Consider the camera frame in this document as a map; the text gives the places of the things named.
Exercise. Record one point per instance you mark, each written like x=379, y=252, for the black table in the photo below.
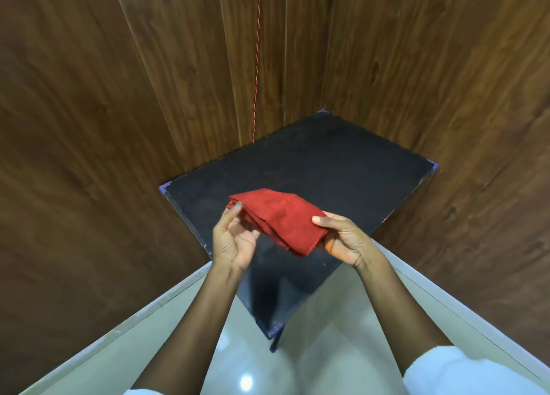
x=322, y=163

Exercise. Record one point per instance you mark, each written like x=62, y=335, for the person's left hand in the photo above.
x=230, y=244

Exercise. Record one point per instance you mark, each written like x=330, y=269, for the person's right hand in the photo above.
x=348, y=240

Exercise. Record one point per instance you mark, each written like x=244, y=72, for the red cloth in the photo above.
x=283, y=214

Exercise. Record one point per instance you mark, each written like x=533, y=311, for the person's right forearm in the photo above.
x=404, y=317

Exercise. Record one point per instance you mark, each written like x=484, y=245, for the white fluffy garment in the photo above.
x=451, y=377

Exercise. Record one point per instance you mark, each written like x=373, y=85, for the person's left forearm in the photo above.
x=193, y=330

